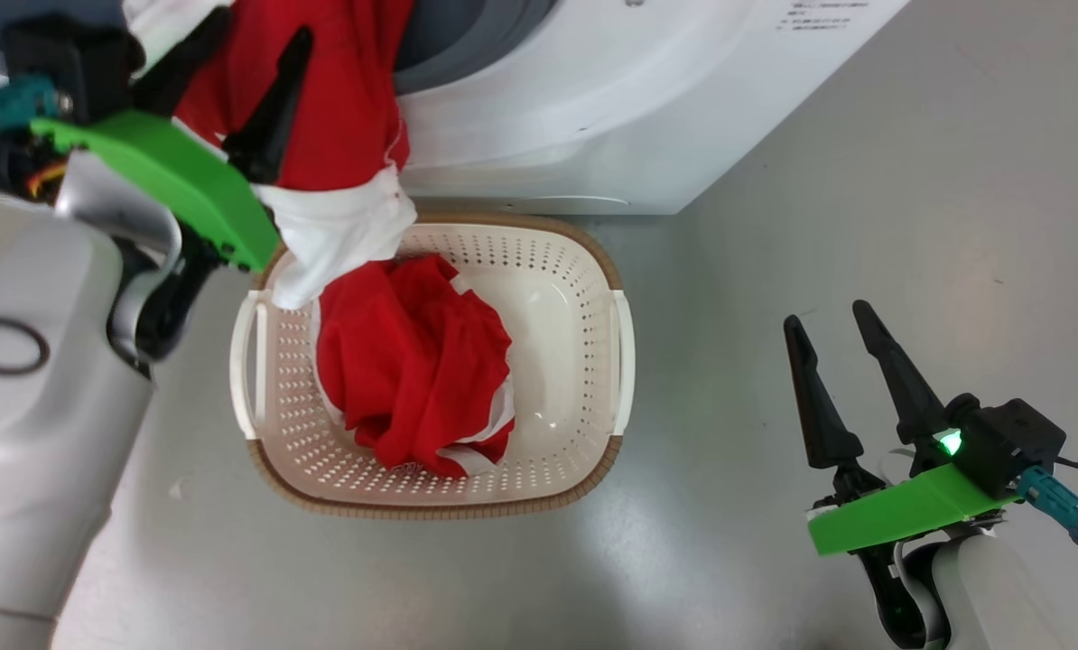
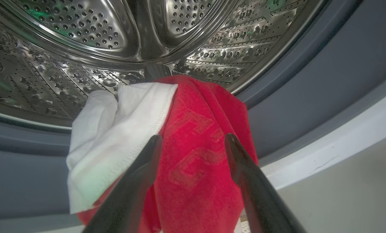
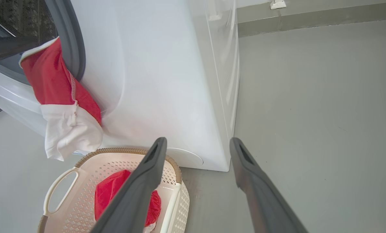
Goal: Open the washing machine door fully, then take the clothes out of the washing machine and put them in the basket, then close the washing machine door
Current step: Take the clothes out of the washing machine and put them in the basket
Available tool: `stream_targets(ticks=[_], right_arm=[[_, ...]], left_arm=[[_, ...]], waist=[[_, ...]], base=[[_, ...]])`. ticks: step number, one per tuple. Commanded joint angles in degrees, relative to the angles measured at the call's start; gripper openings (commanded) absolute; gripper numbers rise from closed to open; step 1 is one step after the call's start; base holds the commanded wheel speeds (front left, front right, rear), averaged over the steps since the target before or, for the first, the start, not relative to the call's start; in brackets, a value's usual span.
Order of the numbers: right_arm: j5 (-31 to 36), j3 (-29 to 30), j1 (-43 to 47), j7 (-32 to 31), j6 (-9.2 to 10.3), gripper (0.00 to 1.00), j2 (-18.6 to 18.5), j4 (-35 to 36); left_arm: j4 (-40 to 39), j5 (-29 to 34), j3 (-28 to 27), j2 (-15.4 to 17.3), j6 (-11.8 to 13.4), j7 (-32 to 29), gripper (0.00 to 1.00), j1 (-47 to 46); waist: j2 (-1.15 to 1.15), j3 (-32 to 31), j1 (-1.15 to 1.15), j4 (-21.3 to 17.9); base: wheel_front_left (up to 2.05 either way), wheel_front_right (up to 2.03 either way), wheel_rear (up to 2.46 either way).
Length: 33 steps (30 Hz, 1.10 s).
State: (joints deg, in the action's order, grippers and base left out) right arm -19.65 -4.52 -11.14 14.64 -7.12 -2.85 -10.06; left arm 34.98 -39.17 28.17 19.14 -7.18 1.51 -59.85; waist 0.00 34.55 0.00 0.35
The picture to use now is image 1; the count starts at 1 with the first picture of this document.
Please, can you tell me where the grey rubber door gasket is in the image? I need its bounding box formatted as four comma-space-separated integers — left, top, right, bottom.
393, 0, 560, 96

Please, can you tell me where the cream perforated laundry basket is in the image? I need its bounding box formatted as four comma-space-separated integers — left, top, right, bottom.
229, 214, 637, 520

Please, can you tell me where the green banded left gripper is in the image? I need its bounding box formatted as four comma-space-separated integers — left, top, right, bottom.
32, 7, 314, 362

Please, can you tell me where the teal right cable connector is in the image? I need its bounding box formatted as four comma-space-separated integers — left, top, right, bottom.
1016, 467, 1078, 552

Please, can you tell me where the red and white garment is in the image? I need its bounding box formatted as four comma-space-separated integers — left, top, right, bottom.
124, 0, 516, 479

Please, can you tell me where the teal cable connector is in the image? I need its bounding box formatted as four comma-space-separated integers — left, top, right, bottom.
1016, 467, 1078, 552
0, 77, 63, 138

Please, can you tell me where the white front-load washing machine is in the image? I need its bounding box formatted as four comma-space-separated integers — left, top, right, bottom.
393, 0, 910, 216

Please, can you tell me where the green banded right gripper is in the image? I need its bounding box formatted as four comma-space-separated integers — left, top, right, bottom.
783, 301, 1018, 649

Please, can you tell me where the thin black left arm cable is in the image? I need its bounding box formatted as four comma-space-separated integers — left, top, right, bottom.
0, 316, 51, 376

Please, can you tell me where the teal left cable connector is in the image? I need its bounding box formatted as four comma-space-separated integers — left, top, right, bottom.
0, 77, 63, 138

